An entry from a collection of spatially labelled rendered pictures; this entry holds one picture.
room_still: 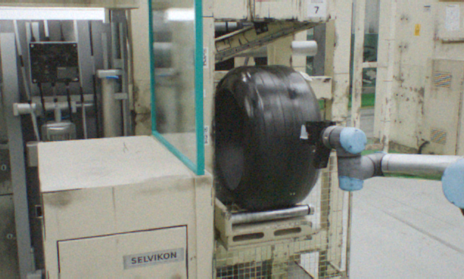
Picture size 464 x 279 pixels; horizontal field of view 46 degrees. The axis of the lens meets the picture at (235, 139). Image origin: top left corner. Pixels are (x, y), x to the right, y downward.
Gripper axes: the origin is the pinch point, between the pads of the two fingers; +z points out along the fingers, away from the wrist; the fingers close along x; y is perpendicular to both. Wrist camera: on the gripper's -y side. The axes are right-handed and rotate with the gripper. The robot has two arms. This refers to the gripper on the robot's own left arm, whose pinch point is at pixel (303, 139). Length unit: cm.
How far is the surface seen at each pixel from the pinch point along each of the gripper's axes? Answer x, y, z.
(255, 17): 0, 48, 42
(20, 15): 92, 47, 24
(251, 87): 14.6, 19.2, 11.5
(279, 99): 6.0, 14.5, 6.1
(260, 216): 10.6, -30.5, 17.9
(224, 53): 9, 35, 57
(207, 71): 28.9, 25.6, 18.8
